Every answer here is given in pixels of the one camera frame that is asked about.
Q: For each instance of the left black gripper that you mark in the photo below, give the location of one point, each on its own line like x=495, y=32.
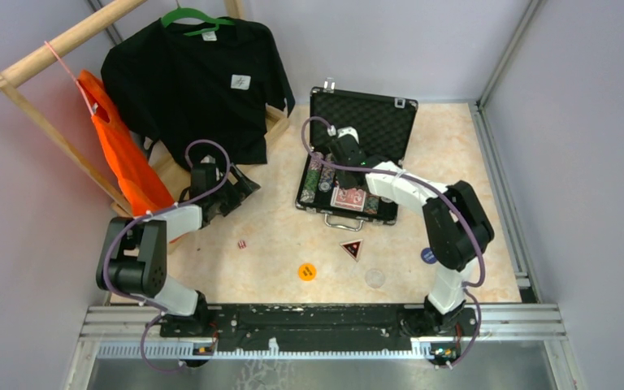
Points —
x=234, y=188

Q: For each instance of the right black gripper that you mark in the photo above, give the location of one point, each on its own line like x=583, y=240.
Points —
x=345, y=175

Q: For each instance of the black aluminium poker case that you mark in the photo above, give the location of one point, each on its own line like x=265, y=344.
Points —
x=384, y=125

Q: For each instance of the red black triangle marker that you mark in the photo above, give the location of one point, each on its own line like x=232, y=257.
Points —
x=353, y=248

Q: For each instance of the clear round button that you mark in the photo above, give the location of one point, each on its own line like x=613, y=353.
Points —
x=375, y=278

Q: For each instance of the dark blue round button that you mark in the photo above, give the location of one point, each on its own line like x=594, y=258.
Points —
x=428, y=256

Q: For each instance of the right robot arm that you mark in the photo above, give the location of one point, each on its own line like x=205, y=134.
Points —
x=458, y=229

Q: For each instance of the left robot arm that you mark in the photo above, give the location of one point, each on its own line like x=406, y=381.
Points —
x=133, y=262

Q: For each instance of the purple blue chip stack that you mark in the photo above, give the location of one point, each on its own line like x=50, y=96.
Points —
x=326, y=179

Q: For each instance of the red playing card deck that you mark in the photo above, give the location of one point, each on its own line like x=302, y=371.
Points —
x=353, y=199

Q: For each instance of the orange black chip stack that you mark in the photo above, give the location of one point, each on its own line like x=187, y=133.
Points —
x=371, y=206

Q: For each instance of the green grey chip stack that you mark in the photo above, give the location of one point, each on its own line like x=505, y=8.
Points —
x=311, y=179

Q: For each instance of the wooden clothes rack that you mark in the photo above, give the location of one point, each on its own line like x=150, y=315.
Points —
x=35, y=174

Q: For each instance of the black t-shirt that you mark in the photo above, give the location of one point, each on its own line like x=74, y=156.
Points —
x=187, y=85

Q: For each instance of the orange round dealer button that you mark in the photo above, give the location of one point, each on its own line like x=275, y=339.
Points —
x=307, y=272

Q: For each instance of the green clothes hanger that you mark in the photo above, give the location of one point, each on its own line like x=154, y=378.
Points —
x=190, y=13

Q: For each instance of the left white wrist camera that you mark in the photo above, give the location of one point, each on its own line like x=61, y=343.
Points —
x=208, y=159

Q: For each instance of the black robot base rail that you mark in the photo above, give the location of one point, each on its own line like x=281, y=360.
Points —
x=316, y=328

